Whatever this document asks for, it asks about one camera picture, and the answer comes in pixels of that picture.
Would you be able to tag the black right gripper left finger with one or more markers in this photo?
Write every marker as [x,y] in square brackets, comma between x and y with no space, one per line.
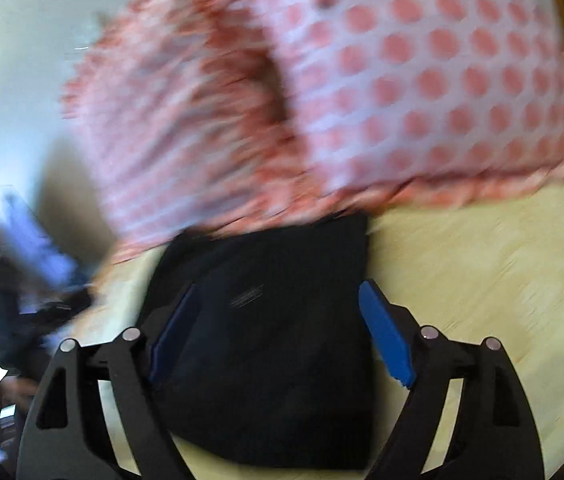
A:
[95,416]

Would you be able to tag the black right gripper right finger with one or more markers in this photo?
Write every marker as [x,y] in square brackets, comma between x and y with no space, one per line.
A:
[495,434]

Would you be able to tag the black pants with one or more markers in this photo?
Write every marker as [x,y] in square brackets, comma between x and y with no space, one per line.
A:
[259,353]

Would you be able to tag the operator right hand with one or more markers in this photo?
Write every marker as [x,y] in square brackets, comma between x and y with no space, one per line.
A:
[18,391]

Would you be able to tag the cream bed sheet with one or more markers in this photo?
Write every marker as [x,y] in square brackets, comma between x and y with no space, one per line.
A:
[489,269]

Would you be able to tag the pink polka dot pillow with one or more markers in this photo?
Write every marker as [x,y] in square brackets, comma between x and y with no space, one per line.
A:
[430,101]
[180,129]

